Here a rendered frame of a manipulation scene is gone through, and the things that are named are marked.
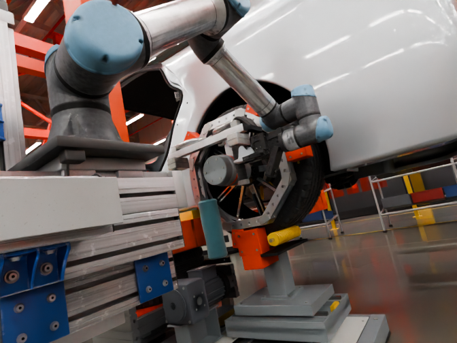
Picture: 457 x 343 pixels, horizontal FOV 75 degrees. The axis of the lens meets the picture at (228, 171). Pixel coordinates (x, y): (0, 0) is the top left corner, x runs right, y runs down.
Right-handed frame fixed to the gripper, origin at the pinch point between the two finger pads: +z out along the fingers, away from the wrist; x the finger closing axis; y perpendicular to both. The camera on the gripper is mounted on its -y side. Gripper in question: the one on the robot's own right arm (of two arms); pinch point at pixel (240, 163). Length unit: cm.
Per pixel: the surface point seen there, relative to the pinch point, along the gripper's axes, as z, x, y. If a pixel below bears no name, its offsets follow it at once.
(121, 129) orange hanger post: 60, 5, 34
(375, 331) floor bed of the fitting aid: -22, -37, -75
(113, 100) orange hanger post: 60, 7, 49
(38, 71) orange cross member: 256, -50, 177
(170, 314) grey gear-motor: 51, 2, -54
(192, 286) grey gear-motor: 39, -3, -44
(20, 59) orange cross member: 255, -33, 185
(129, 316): 70, 8, -53
